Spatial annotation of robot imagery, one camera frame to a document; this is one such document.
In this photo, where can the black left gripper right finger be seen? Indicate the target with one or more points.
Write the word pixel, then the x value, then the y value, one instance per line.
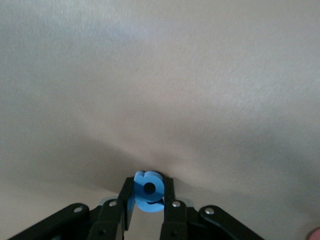
pixel 177 220

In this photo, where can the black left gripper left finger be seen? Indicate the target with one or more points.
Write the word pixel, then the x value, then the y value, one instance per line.
pixel 107 220

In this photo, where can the blue foam lowercase a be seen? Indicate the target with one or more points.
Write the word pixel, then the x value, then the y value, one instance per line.
pixel 140 182

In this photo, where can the red foam lowercase m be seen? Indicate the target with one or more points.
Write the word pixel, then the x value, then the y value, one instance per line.
pixel 315 235

